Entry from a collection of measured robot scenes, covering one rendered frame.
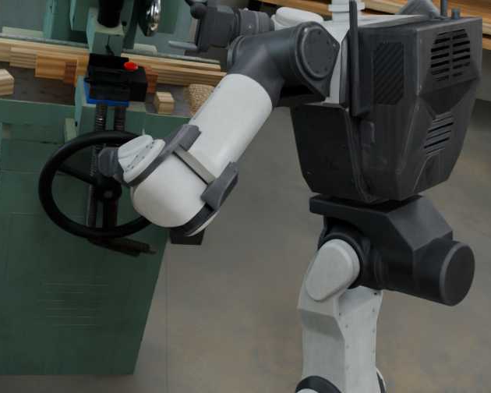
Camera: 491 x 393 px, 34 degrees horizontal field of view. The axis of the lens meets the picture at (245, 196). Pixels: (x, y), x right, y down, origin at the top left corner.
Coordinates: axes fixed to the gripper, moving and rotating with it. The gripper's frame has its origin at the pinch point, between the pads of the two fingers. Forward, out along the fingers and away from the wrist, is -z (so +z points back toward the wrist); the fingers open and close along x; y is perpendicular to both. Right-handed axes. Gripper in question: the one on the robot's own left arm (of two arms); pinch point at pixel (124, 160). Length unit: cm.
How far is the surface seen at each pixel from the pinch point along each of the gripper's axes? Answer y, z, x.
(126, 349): -61, -63, 12
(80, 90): 13.7, -18.1, -6.1
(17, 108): 9.6, -24.6, -19.1
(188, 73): 18.2, -35.4, 22.5
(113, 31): 27.3, -28.0, 2.8
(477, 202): -36, -157, 195
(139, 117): 8.1, -13.2, 5.7
